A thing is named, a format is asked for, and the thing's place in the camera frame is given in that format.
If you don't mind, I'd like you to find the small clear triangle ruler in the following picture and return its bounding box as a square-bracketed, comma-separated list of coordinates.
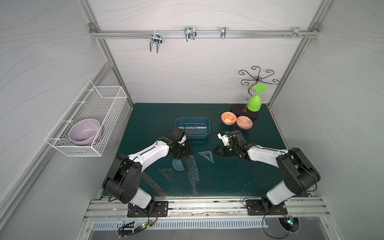
[158, 169, 173, 184]

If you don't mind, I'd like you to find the dark straight stencil ruler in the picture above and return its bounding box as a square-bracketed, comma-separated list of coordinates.
[141, 172, 167, 198]

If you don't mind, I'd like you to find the black metal cup stand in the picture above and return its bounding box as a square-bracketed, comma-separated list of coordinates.
[231, 66, 280, 119]

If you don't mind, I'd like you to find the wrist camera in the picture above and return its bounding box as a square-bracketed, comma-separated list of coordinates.
[217, 130, 246, 147]
[170, 127, 187, 144]

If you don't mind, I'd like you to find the white wire basket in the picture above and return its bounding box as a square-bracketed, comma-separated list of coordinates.
[45, 81, 127, 157]

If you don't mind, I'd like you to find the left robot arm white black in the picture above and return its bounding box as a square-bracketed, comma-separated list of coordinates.
[102, 135, 193, 209]

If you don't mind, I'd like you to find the aluminium top rail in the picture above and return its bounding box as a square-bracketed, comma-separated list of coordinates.
[90, 30, 321, 40]

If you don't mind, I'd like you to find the metal double hook left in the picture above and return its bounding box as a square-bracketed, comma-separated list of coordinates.
[150, 34, 163, 53]

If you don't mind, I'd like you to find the metal hook right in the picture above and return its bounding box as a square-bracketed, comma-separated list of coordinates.
[282, 27, 309, 40]

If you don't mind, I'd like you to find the metal double hook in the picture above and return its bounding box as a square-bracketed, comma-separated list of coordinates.
[184, 27, 197, 42]
[150, 34, 163, 53]

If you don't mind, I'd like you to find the clear stencil template ruler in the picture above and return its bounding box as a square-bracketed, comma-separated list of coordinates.
[185, 156, 201, 195]

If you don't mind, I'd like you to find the blue plastic storage box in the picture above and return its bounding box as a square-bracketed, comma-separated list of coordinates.
[175, 117, 211, 140]

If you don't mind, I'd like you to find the metal double hook centre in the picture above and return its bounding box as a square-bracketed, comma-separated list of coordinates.
[184, 27, 197, 42]

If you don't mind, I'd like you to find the orange patterned bowl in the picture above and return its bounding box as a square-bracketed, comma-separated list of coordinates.
[221, 112, 237, 126]
[237, 116, 253, 130]

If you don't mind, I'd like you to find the metal single hook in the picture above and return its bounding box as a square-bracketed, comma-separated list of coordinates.
[221, 27, 227, 39]

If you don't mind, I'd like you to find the purple bowl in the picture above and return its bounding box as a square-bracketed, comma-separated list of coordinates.
[68, 119, 101, 146]

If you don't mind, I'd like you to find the long thin clear ruler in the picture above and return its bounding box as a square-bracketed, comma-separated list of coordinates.
[178, 126, 208, 130]

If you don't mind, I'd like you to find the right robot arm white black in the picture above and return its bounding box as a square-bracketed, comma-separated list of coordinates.
[214, 144, 321, 213]

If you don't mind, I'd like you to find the blue semicircle protractor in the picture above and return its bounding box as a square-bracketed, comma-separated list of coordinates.
[172, 159, 185, 171]

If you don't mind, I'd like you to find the orange patterned bowl right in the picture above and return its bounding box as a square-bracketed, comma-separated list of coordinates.
[237, 116, 253, 130]

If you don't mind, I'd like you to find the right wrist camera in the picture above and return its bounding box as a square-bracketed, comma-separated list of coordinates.
[217, 130, 246, 147]

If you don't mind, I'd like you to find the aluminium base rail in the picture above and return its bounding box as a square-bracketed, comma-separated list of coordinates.
[84, 197, 331, 221]

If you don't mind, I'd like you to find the green plastic goblet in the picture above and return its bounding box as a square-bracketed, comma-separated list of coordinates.
[247, 84, 268, 112]

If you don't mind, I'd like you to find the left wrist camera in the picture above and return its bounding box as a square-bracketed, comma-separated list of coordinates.
[170, 127, 187, 144]

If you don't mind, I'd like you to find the orange patterned bowl left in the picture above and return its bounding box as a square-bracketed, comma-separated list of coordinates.
[221, 112, 237, 126]

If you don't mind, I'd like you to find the white slotted cable duct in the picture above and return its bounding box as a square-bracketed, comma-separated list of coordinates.
[92, 218, 269, 231]

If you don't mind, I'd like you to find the green table mat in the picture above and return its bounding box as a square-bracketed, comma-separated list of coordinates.
[118, 103, 282, 197]

